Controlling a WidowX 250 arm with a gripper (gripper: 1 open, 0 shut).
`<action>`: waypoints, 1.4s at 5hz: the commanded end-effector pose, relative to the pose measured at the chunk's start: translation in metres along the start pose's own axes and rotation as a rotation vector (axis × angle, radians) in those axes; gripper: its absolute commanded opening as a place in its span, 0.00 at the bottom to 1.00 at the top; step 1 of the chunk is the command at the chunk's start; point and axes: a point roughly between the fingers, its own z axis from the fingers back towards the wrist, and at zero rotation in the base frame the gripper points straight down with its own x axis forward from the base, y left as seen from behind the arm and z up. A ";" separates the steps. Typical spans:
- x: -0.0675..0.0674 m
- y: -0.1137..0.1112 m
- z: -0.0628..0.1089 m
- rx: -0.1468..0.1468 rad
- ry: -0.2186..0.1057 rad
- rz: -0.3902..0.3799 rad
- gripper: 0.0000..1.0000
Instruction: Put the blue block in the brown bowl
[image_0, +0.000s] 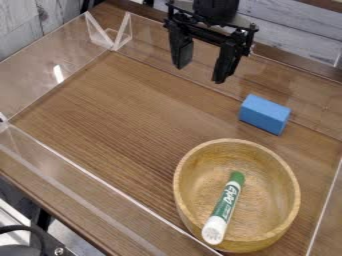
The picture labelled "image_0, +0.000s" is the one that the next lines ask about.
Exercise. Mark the green Expo marker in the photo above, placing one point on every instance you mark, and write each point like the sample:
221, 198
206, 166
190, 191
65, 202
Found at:
216, 227

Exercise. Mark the black metal bracket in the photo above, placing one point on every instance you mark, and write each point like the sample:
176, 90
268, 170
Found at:
56, 248

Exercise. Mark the brown wooden bowl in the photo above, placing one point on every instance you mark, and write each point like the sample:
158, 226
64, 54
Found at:
269, 201

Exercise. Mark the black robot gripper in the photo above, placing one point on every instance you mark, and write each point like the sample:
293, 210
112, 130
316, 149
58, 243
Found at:
212, 21

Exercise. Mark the clear acrylic tray wall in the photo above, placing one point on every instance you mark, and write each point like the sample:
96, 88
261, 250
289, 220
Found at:
102, 116

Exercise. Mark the blue foam block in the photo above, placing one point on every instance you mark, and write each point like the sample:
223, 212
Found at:
265, 114

